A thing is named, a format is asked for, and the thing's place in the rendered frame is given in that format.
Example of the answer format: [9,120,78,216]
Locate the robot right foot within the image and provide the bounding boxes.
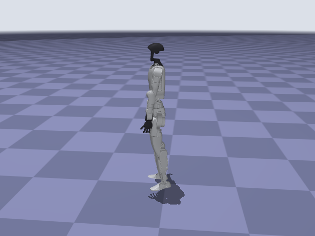
[148,173,168,180]

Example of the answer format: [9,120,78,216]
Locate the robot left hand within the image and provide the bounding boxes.
[140,115,153,133]

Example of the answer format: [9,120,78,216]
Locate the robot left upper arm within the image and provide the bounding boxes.
[146,68,163,97]

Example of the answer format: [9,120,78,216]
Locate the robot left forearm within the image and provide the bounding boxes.
[146,92,156,120]

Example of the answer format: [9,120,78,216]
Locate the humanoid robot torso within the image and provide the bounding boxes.
[148,63,165,117]

